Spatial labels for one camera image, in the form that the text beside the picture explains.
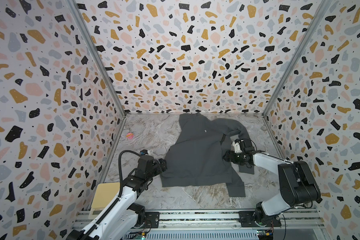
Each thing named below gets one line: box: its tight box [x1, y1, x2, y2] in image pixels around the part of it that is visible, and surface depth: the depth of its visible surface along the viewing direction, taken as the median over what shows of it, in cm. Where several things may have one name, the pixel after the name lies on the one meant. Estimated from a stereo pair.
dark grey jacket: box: [160, 113, 255, 198], surface depth 97 cm
